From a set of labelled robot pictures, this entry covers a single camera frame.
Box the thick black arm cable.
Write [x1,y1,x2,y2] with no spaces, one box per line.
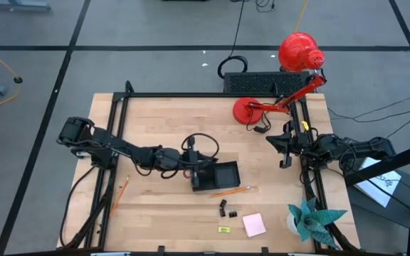
[59,165,98,249]

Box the green plant in white pot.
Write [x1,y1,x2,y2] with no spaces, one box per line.
[286,197,348,250]

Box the white paper sheet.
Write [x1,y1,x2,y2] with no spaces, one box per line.
[354,156,403,209]

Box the orange-yellow wooden pencil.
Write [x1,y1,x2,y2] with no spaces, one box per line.
[210,186,253,199]
[109,175,131,218]

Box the pink sticky note pad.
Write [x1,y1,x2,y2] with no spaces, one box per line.
[241,213,268,238]

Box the black lamp cord with switch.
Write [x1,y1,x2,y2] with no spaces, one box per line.
[245,105,273,135]

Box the black coiled floor cable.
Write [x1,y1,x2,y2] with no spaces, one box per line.
[217,0,250,80]

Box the thin black floor cable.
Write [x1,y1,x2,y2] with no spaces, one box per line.
[382,105,410,143]
[327,90,410,120]

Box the black aluminium table frame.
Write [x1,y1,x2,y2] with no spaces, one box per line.
[59,80,361,256]

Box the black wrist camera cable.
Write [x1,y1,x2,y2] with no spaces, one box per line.
[181,132,221,161]

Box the black metal bar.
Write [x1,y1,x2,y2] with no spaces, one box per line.
[343,138,410,186]

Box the red desk lamp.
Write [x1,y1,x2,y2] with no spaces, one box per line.
[232,31,326,126]

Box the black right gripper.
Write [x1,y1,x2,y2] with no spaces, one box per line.
[266,119,315,169]

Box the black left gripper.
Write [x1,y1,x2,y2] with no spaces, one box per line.
[180,136,219,189]

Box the black perforated metal case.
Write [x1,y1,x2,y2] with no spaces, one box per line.
[222,71,312,95]

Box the yellow hanging cable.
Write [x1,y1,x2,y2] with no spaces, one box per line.
[293,0,311,33]

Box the black mesh desk organizer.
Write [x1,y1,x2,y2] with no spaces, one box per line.
[190,160,241,192]

